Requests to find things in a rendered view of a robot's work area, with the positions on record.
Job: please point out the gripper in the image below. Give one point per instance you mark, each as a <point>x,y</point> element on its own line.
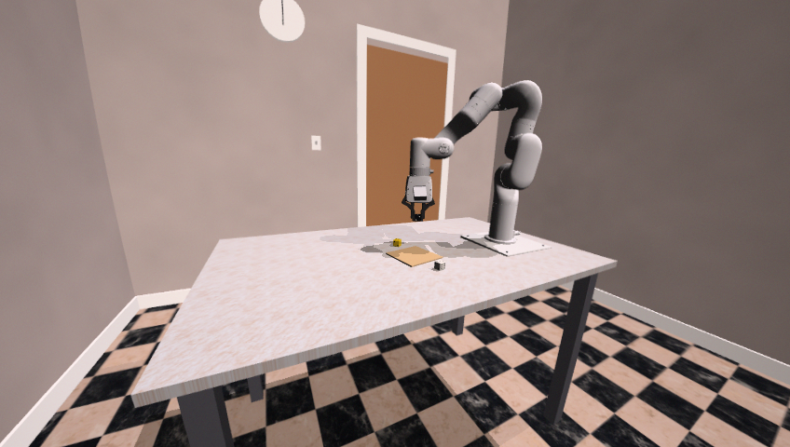
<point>416,180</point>

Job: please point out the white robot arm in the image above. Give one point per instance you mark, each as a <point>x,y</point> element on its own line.
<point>526,148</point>

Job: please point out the tan flat mat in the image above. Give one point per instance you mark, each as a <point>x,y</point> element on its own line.
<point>414,256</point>

